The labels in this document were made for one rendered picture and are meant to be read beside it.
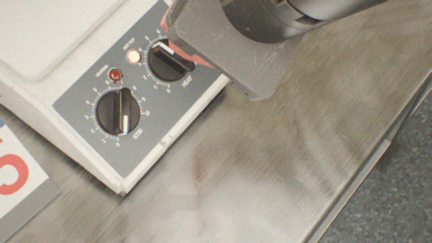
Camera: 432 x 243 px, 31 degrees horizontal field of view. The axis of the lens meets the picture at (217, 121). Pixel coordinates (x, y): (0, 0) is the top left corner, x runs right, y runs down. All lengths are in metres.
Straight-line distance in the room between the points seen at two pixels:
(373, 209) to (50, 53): 0.96
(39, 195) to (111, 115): 0.08
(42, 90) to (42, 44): 0.03
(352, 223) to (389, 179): 0.11
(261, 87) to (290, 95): 0.20
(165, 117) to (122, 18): 0.08
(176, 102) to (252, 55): 0.16
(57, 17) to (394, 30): 0.28
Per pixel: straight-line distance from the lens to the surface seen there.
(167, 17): 0.42
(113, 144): 0.55
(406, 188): 1.44
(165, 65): 0.56
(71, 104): 0.54
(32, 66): 0.53
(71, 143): 0.55
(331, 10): 0.36
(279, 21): 0.38
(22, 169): 0.58
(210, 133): 0.59
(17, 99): 0.56
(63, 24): 0.54
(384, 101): 0.63
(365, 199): 1.41
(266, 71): 0.42
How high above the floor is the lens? 1.28
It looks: 63 degrees down
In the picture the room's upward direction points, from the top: 5 degrees clockwise
